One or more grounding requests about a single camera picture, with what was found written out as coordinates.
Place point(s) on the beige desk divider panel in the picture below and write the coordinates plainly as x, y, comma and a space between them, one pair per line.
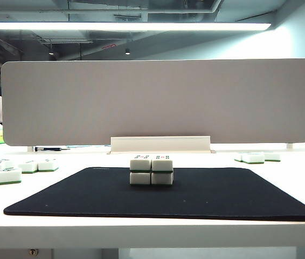
158, 102

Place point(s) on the black fabric mat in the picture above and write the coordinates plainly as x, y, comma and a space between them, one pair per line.
168, 202

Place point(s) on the black blue screwdriver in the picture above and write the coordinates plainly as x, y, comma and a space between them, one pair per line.
47, 148

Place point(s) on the long ceiling strip light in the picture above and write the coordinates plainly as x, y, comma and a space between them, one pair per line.
114, 26

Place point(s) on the metal drawer lock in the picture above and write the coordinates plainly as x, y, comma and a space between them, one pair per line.
33, 251

